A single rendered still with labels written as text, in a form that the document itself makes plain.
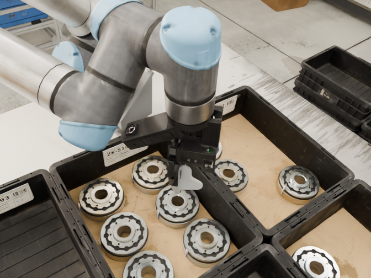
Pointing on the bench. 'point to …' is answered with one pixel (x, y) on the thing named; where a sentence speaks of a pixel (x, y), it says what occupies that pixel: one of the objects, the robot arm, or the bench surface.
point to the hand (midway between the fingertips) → (177, 176)
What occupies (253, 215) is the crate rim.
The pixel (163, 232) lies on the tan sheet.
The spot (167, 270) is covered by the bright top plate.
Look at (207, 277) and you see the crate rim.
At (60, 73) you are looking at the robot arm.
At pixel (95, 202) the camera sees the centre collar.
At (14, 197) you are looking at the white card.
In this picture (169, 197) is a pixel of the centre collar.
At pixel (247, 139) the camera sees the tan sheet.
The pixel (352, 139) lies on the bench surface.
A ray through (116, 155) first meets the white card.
